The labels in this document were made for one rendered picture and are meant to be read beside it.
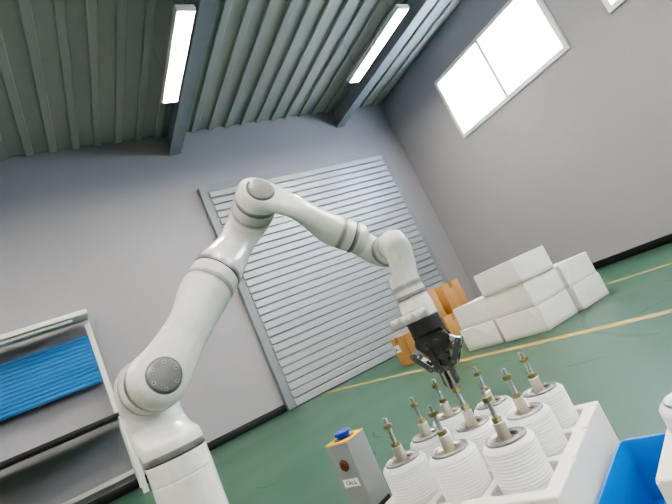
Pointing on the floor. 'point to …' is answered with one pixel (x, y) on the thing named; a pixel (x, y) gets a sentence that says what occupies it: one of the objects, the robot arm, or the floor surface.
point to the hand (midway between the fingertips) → (450, 378)
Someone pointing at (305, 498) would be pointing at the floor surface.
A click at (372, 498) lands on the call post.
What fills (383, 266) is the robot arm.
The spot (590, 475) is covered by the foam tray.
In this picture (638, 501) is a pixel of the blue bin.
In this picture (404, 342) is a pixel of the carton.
